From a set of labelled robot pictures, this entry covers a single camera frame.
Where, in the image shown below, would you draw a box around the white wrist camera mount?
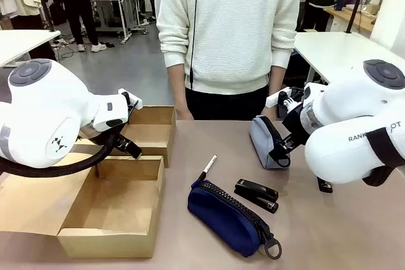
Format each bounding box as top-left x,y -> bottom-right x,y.
265,86 -> 305,111
118,89 -> 144,109

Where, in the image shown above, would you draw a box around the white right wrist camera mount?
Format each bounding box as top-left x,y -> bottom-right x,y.
265,86 -> 305,111

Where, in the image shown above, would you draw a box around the thin black lanyard cable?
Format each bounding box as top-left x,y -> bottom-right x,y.
190,0 -> 203,90

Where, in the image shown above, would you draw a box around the brown cardboard box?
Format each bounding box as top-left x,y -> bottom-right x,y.
0,151 -> 166,259
72,105 -> 177,169

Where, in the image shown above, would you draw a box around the person's right forearm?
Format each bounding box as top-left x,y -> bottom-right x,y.
166,63 -> 188,109

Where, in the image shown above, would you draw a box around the person's left forearm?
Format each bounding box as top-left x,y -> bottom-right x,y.
268,64 -> 285,97

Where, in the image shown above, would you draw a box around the person's left hand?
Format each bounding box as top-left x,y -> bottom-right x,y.
261,107 -> 278,121

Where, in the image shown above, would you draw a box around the white table with rounded corner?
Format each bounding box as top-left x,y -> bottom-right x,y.
0,29 -> 61,68

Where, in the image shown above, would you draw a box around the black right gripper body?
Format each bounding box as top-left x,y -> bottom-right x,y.
281,104 -> 313,149

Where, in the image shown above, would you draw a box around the navy blue pencil case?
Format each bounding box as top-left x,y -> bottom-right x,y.
187,178 -> 282,261

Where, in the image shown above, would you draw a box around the white marker pen black cap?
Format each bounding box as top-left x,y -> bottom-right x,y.
200,154 -> 218,184

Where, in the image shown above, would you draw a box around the large white table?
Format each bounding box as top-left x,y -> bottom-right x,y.
294,31 -> 402,86

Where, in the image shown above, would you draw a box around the black strap on right arm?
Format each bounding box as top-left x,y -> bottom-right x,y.
362,127 -> 405,188

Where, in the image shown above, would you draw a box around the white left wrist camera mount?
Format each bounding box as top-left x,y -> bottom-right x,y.
118,89 -> 144,109

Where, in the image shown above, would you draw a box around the person's black trousers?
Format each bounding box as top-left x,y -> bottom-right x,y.
185,85 -> 270,121

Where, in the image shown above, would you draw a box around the wooden background table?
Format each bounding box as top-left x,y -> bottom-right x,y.
324,4 -> 380,34

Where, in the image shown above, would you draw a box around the black braided cable sleeve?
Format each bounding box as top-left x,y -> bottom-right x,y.
0,130 -> 118,179

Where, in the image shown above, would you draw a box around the grey pencil case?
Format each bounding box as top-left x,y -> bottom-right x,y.
249,114 -> 292,170

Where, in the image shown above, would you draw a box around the person in white sweater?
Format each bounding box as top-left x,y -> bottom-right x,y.
156,0 -> 304,95

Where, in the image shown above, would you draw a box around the person's right hand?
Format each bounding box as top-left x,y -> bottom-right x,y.
174,105 -> 194,121

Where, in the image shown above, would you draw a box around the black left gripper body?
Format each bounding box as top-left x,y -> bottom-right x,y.
112,133 -> 129,151

